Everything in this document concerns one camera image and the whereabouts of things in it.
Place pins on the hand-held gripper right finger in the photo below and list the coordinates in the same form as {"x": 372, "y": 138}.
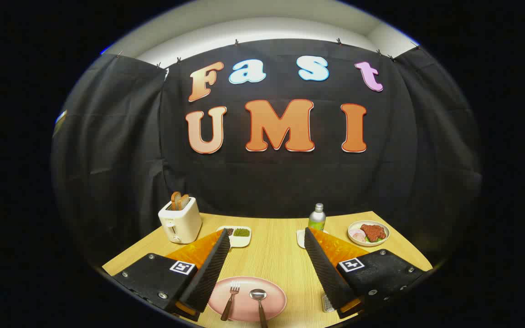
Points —
{"x": 324, "y": 269}

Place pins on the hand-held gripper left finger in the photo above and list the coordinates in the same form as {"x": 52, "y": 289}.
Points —
{"x": 208, "y": 273}

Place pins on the square white coaster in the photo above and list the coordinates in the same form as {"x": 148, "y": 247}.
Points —
{"x": 301, "y": 239}

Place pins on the white bowl of food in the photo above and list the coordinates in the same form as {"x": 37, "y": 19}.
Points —
{"x": 359, "y": 243}

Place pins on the pink onion slices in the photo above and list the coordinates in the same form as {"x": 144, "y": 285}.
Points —
{"x": 357, "y": 234}

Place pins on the white divided snack dish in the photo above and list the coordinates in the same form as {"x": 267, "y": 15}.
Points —
{"x": 243, "y": 241}

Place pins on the green label soda bottle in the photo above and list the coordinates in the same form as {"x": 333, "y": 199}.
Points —
{"x": 317, "y": 221}

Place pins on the pink round plate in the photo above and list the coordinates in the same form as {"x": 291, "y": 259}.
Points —
{"x": 244, "y": 310}

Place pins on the pile of green beans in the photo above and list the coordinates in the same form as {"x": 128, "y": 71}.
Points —
{"x": 241, "y": 232}

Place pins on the cream white toaster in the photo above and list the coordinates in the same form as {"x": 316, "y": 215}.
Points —
{"x": 182, "y": 223}

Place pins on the red meat piece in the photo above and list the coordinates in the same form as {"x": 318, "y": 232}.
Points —
{"x": 373, "y": 232}

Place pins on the brown toast slice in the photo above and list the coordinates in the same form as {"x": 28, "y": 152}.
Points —
{"x": 176, "y": 200}
{"x": 184, "y": 202}

